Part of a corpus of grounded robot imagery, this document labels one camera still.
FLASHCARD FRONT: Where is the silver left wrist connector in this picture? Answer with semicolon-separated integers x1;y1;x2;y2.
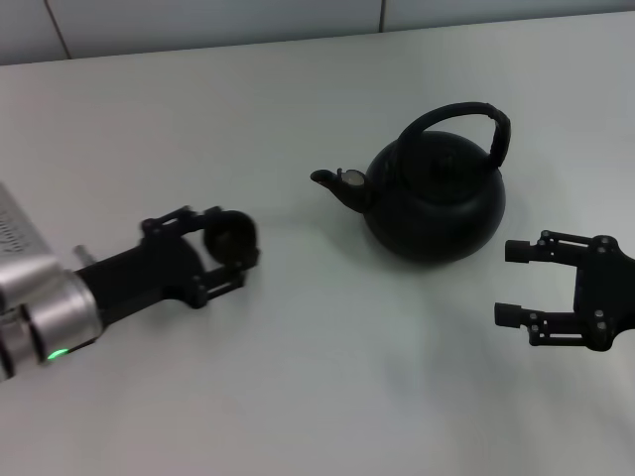
72;243;96;270

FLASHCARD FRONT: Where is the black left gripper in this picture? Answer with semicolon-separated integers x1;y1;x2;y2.
73;205;262;324

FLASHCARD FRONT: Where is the black round teapot with handle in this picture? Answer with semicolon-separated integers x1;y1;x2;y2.
311;101;512;268

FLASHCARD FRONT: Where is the small dark teacup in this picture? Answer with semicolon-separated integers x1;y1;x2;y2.
202;209;262;265

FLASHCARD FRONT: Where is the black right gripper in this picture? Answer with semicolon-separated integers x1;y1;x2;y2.
493;228;635;354

